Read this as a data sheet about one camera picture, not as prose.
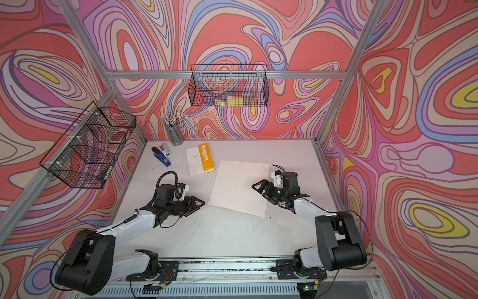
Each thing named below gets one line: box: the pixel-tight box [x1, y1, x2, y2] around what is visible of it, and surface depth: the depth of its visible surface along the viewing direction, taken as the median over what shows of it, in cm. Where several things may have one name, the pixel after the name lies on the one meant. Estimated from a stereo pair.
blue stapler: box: [151, 146, 172, 167], surface depth 110 cm
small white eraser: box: [159, 143, 172, 157], surface depth 113 cm
